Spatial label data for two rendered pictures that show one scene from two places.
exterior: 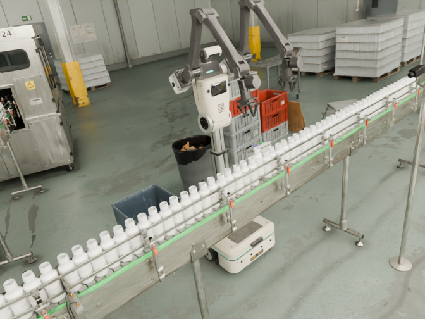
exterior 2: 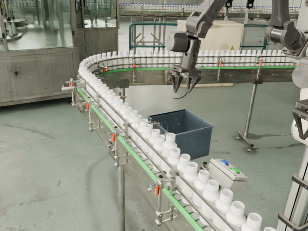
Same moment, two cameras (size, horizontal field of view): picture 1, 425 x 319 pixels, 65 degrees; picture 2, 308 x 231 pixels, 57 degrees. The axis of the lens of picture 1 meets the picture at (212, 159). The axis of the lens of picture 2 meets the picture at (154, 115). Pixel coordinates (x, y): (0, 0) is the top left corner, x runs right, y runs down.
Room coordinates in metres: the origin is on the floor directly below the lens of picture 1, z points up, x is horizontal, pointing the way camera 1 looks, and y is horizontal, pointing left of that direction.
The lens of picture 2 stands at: (1.77, -1.28, 1.75)
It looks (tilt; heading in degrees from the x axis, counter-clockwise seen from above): 24 degrees down; 98
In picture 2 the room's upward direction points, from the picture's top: 2 degrees clockwise
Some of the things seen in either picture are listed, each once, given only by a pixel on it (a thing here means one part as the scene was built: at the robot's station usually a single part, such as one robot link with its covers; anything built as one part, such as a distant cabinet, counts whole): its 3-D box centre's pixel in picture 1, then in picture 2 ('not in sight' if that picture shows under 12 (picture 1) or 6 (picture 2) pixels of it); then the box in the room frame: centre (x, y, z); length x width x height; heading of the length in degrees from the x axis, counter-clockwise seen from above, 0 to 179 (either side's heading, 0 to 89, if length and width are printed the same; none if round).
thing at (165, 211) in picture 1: (166, 218); (112, 106); (1.31, 0.25, 1.08); 0.06 x 0.06 x 0.17
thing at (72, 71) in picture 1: (76, 83); not in sight; (8.64, 3.16, 0.55); 0.40 x 0.40 x 1.10; 37
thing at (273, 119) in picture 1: (265, 117); not in sight; (4.73, -0.87, 0.33); 0.61 x 0.41 x 0.22; 130
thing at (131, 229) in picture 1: (133, 235); (104, 96); (1.21, 0.39, 1.08); 0.06 x 0.06 x 0.17
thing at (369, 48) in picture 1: (368, 49); not in sight; (7.68, -3.85, 0.59); 1.24 x 1.03 x 1.17; 129
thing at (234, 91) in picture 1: (231, 84); not in sight; (4.23, -0.37, 1.00); 0.61 x 0.41 x 0.22; 134
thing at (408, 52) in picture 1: (395, 37); not in sight; (8.72, -5.05, 0.59); 1.25 x 1.03 x 1.17; 128
